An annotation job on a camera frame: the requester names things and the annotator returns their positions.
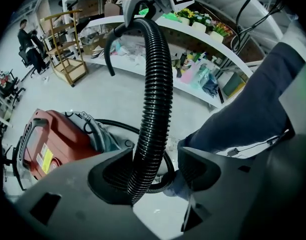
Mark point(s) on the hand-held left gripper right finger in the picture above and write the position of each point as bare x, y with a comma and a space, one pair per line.
202, 171

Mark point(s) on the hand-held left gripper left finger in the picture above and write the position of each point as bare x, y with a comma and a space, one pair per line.
110, 176

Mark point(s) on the red teal vacuum cleaner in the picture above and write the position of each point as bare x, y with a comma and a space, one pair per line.
60, 139

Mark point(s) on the green plastic bag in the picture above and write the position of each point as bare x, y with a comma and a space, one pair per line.
171, 16

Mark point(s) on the white metal shelving rack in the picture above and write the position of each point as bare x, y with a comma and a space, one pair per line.
105, 21

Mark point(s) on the sunflower pot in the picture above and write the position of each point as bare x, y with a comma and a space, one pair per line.
186, 13

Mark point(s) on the cardboard box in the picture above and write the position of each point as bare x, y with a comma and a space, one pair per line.
90, 7

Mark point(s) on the pale flower pot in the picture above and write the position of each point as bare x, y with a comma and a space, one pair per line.
200, 21

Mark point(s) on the person's navy trousers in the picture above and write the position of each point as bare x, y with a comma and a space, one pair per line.
242, 114

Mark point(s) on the pink plastic bag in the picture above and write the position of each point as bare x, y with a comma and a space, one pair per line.
189, 74

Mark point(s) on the red orange flower pot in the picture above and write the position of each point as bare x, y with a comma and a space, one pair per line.
220, 32

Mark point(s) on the blue cloth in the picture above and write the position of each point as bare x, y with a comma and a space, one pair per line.
211, 87

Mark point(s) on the teal plastic bag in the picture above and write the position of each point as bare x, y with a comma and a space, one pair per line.
201, 79

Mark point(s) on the wooden chair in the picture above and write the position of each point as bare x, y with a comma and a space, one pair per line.
73, 67

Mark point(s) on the black office chair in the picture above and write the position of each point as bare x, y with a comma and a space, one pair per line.
10, 89

